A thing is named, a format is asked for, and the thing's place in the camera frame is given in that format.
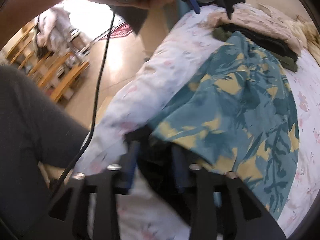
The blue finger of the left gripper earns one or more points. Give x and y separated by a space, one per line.
193 4

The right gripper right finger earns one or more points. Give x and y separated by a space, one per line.
181 169

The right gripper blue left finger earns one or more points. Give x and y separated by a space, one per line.
131 163

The pink bear print garment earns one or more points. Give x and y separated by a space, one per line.
260 22

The teal camouflage shorts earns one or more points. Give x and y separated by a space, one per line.
237 113

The olive green garment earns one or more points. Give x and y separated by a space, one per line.
286 62

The black garment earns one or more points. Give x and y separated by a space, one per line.
272 44

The black pants under shorts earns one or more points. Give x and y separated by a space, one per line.
156 165

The floral white bed sheet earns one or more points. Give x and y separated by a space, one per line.
142 215

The black plastic cover sheet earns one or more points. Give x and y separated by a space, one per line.
134 17

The red floor mat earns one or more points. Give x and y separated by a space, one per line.
122 30

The cream bear print duvet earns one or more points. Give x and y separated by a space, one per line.
302 29

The person leg dark trousers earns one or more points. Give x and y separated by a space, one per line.
33 130

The wooden shelf rack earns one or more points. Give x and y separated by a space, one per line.
53 74

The white clothes pile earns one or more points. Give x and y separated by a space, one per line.
53 30

